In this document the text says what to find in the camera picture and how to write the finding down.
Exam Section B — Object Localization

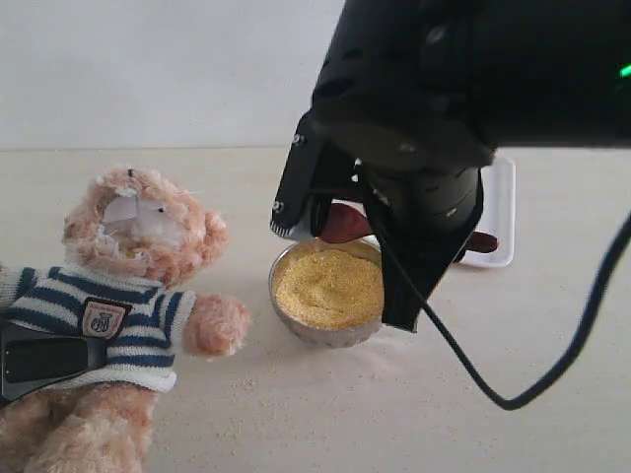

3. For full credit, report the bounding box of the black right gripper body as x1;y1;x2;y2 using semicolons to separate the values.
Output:
353;160;484;269

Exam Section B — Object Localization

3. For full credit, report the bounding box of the dark red wooden spoon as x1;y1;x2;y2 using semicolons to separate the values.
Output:
319;203;499;254

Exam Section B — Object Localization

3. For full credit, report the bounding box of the pink plush teddy bear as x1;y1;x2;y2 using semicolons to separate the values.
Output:
1;166;249;472

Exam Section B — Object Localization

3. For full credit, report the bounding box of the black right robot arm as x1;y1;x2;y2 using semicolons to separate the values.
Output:
310;1;630;331

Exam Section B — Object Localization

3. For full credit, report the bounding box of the white rectangular plastic tray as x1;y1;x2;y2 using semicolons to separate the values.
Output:
460;157;516;269

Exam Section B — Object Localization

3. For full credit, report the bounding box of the yellow millet grain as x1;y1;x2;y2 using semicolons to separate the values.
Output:
275;249;384;330

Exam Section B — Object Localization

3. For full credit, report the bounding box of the steel bowl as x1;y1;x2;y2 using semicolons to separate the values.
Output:
268;239;382;348

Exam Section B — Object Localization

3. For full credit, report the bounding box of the black camera cable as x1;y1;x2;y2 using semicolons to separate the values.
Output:
310;186;631;412

